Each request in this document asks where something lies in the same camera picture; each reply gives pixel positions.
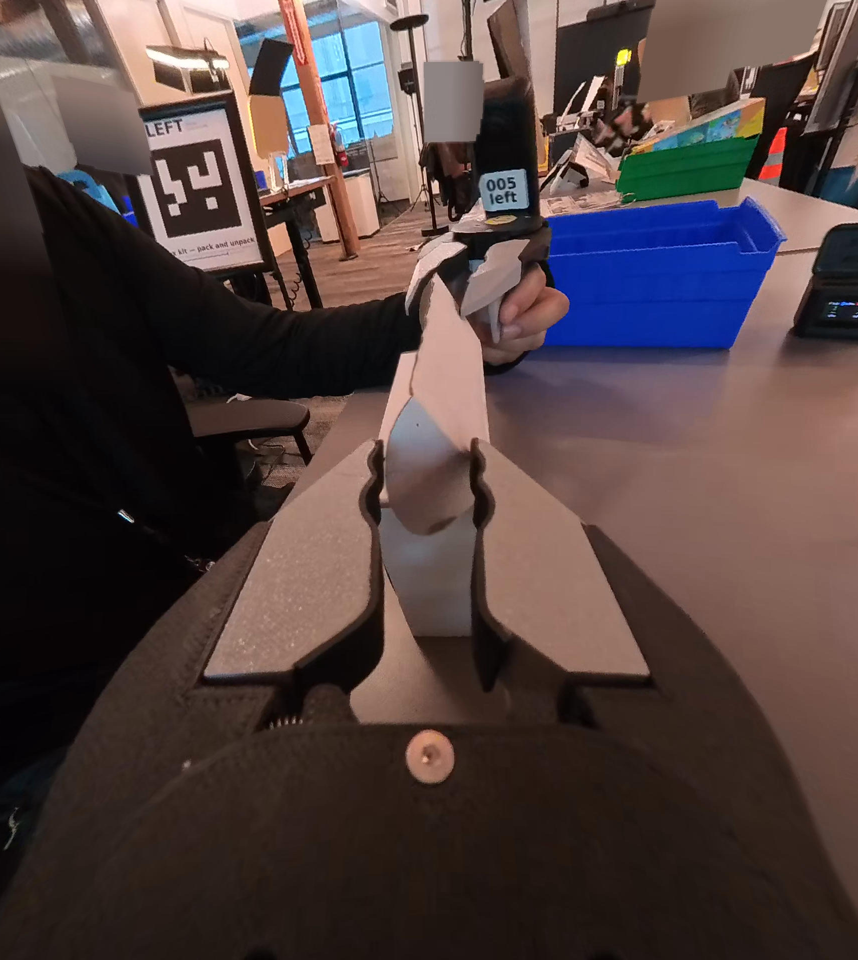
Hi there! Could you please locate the green plastic bin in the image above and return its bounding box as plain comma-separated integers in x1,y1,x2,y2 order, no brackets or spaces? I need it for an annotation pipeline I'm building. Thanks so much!
615,135,761,204

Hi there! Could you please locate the black studio light panel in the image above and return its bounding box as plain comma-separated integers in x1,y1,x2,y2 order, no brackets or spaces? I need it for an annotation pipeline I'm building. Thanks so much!
146,45,232,96

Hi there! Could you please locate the small wooden-top desk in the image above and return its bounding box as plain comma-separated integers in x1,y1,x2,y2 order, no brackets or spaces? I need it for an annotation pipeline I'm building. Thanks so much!
258,176,340,310

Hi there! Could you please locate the white cardboard mailer box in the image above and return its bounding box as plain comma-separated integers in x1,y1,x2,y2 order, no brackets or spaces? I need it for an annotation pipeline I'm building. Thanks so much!
378,273,491,637

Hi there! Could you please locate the person's left forearm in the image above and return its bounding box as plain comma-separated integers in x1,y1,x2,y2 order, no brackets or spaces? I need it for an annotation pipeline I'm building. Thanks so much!
159,277,426,400

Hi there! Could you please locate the colourful printed carton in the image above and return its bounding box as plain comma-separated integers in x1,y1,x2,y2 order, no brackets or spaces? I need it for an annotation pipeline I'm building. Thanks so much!
637,97,766,156

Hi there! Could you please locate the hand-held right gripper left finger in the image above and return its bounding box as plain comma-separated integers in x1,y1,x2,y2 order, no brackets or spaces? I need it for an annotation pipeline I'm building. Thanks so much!
204,438,387,691

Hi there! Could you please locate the person's left hand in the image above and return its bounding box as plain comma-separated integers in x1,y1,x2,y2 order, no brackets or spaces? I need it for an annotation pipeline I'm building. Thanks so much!
481,264,572,369

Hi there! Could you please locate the orange traffic cone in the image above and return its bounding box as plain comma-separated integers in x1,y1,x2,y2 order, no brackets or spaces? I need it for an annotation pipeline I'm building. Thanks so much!
757,126,788,189

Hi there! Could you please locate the black framed sign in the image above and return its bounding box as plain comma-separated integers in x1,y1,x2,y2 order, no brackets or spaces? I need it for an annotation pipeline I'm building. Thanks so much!
129,91,277,276

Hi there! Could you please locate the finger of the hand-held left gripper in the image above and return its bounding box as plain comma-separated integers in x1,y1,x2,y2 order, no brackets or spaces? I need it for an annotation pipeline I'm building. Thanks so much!
460,237,532,320
405,238,469,325

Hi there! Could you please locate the black charging case with screen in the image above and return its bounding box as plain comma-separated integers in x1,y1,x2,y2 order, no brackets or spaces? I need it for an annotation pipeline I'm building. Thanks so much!
792,221,858,342

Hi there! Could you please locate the blue plastic bin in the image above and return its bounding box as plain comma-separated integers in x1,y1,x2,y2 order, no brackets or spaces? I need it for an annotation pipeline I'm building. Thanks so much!
545,197,787,351

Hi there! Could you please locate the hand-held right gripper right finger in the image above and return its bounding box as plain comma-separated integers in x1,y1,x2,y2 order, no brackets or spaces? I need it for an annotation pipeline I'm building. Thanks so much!
470,438,652,693

